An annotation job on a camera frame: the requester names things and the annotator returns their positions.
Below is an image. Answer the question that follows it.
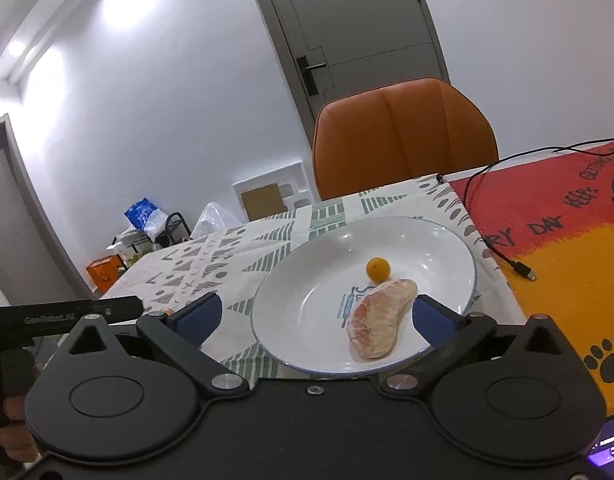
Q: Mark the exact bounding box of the purple-lit dark device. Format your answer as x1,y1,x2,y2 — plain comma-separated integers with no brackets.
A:
584,412,614,471

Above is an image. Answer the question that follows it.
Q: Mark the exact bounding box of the orange leather chair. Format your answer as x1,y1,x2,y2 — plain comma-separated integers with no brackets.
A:
311,78,500,202

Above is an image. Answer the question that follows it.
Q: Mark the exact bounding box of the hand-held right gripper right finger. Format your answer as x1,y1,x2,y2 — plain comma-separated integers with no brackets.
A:
379,294,585,403

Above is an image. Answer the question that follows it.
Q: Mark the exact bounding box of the small orange kumquat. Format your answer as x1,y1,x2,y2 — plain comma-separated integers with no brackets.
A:
366,257,391,282

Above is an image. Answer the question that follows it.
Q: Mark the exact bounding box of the blue plastic bag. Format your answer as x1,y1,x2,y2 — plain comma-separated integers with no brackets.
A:
124,197,164,233

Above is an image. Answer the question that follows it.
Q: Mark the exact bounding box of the white foam packaging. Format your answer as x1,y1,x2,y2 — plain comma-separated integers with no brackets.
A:
232,161,320,222

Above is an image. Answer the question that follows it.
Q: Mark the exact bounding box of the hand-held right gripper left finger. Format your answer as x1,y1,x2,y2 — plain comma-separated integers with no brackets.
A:
62,291,251,402

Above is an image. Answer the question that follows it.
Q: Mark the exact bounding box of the black cable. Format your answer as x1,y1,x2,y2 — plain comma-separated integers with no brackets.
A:
437,135,614,282

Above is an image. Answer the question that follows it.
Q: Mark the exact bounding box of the grey side door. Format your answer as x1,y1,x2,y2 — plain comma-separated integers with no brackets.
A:
0,115,93,308

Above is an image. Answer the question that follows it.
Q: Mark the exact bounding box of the patterned white green tablecloth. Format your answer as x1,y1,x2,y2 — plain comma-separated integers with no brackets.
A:
100,172,512,378

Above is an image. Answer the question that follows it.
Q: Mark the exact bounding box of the black door handle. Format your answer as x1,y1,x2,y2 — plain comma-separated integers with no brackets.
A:
296,55,328,97

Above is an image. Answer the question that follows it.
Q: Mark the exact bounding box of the brown cardboard sheet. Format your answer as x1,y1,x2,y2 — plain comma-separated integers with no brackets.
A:
241,183,288,222

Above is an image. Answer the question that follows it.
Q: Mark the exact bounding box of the black wire rack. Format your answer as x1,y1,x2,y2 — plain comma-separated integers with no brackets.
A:
157,212,192,248

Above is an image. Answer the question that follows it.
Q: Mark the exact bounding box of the orange box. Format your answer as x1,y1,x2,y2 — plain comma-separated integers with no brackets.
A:
86,256,125,295

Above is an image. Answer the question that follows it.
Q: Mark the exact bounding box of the white plate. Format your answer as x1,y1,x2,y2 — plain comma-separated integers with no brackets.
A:
250,216,478,375

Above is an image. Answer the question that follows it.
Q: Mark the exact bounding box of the red orange printed mat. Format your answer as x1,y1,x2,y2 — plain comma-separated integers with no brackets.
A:
449,141,614,418

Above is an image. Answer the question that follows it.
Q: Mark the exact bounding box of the peeled pomelo segment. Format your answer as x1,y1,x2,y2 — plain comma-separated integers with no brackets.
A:
346,278,419,359

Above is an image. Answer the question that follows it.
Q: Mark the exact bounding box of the person's left hand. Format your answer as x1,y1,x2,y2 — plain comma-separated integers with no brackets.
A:
0,376,38,468

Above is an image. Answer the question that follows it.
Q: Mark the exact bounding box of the white plastic bag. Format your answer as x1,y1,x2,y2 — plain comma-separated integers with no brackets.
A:
192,201,243,238

